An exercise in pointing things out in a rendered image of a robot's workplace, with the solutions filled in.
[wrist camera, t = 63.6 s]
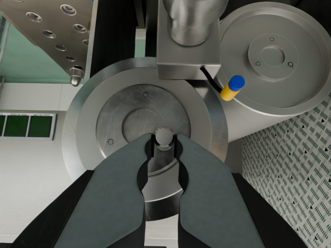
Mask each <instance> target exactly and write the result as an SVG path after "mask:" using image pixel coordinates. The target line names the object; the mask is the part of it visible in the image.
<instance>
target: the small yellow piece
mask: <svg viewBox="0 0 331 248"><path fill-rule="evenodd" d="M200 70H201V71H202V72H203V73H204V75H205V76H206V77H207V79H208V81H209V82H210V84H211V85H212V86H213V88H214V89H215V90H216V91H217V92H218V93H220V94H221V98H222V99H223V100H226V101H229V100H231V99H233V97H234V96H235V95H236V94H237V93H238V92H239V91H240V90H241V88H242V87H243V86H244V84H245V80H244V78H243V77H241V76H239V75H235V76H233V77H232V78H231V79H230V80H229V81H228V83H227V84H226V85H225V87H224V88H223V89H221V88H220V87H219V86H218V85H217V84H216V83H215V81H214V80H213V79H212V77H211V76H210V74H209V73H208V71H207V70H206V69H205V68H204V67H201V68H200Z"/></svg>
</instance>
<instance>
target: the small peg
mask: <svg viewBox="0 0 331 248"><path fill-rule="evenodd" d="M174 135H175V134H174V132H173V130H172V129H171V128H169V127H167V126H161V127H159V128H158V129H156V131H155V132H154V142H155V144H156V146H157V148H158V149H159V150H161V151H168V150H169V149H171V148H172V146H173V143H174Z"/></svg>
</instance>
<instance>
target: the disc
mask: <svg viewBox="0 0 331 248"><path fill-rule="evenodd" d="M139 67H152V68H157V67H156V57H138V58H131V59H126V60H123V61H119V62H116V63H114V64H112V65H109V66H107V67H106V68H104V69H102V70H101V71H99V72H98V73H96V74H95V75H94V76H92V77H91V78H90V79H89V80H88V81H87V82H86V83H85V84H84V85H83V86H82V87H81V89H80V90H79V91H78V92H77V94H76V95H75V97H74V98H73V100H72V102H71V104H70V106H69V108H68V110H67V113H66V116H65V120H64V124H63V130H62V152H63V158H64V162H65V166H66V169H67V171H68V174H69V176H70V178H71V180H72V181H73V182H74V181H75V180H76V179H78V178H79V177H80V176H81V175H82V174H83V173H84V172H85V170H84V168H83V166H82V164H81V162H80V159H79V157H78V153H77V149H76V142H75V130H76V123H77V119H78V116H79V113H80V110H81V108H82V106H83V104H84V102H85V101H86V99H87V97H88V96H89V95H90V93H91V92H92V91H93V90H94V89H95V88H96V87H97V86H98V85H99V84H100V83H102V82H103V81H104V80H106V79H107V78H109V77H111V76H112V75H114V74H116V73H119V72H121V71H124V70H128V69H132V68H139ZM185 80H186V81H187V82H188V83H190V84H191V85H192V86H193V87H194V88H195V89H196V90H197V92H198V93H199V94H200V96H201V97H202V99H203V100H204V102H205V104H206V106H207V109H208V111H209V114H210V118H211V123H212V143H211V148H210V152H211V153H213V154H214V155H215V156H217V157H218V158H219V159H220V160H221V161H222V162H223V163H224V162H225V159H226V155H227V150H228V137H229V136H228V125H227V120H226V116H225V113H224V110H223V107H222V105H221V103H220V101H219V99H218V97H217V95H216V94H215V92H214V91H213V90H212V88H211V87H210V86H209V85H208V84H207V83H206V82H205V80H187V79H185ZM183 192H184V191H183V190H181V191H179V192H178V193H176V194H174V195H172V196H170V197H167V198H164V199H161V200H157V201H151V202H145V219H146V221H156V220H161V219H165V218H169V217H172V216H175V215H177V214H178V213H179V200H180V197H181V195H182V193H183Z"/></svg>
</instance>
